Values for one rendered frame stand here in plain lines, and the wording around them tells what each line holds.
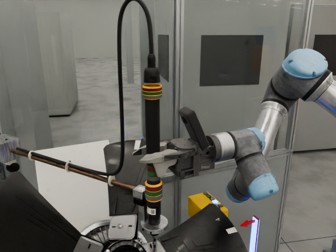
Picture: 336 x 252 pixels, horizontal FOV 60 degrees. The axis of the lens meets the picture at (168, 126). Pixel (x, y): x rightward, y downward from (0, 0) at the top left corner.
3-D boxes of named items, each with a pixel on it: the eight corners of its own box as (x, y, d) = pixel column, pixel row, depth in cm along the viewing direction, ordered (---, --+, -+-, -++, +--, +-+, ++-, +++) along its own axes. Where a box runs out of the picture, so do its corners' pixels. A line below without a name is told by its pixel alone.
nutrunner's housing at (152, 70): (144, 235, 76) (138, 54, 62) (152, 227, 79) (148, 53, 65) (156, 240, 74) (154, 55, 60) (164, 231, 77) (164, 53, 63)
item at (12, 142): (-13, 159, 103) (-18, 136, 101) (6, 152, 109) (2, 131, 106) (4, 165, 98) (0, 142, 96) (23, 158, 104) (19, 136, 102)
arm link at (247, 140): (273, 147, 78) (259, 120, 82) (240, 155, 74) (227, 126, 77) (257, 159, 85) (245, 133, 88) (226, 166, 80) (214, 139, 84)
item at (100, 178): (10, 153, 100) (10, 149, 99) (14, 151, 101) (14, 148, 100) (140, 194, 74) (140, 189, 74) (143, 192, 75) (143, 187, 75)
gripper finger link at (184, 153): (167, 164, 65) (197, 154, 70) (167, 157, 65) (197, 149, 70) (156, 157, 69) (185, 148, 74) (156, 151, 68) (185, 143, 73)
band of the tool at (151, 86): (138, 99, 64) (138, 86, 64) (149, 95, 68) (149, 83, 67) (155, 101, 62) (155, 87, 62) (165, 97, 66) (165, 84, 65)
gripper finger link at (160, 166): (146, 185, 65) (179, 174, 70) (145, 161, 63) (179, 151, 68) (139, 179, 67) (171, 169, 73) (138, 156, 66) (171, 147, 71)
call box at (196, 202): (187, 216, 130) (187, 195, 126) (206, 210, 134) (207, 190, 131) (206, 238, 116) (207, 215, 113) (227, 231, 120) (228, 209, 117)
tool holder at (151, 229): (129, 226, 75) (127, 193, 72) (144, 212, 81) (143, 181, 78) (158, 238, 71) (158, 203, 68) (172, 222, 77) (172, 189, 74)
